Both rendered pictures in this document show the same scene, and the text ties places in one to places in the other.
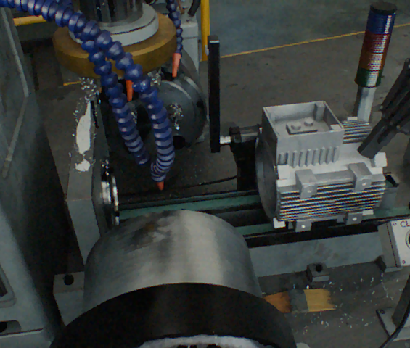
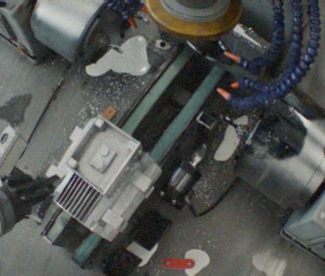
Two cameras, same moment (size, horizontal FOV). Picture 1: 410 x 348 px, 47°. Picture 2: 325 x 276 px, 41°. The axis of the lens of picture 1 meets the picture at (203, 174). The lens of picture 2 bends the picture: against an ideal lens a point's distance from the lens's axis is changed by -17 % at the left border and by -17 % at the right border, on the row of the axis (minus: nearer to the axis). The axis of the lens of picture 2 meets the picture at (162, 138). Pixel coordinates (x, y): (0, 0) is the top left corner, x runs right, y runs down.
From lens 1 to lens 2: 1.10 m
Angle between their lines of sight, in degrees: 62
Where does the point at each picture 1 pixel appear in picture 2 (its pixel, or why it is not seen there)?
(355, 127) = (75, 200)
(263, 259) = not seen: hidden behind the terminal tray
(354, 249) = not seen: hidden behind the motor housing
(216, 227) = (77, 24)
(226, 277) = (54, 10)
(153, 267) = not seen: outside the picture
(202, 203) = (180, 126)
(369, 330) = (38, 162)
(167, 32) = (158, 14)
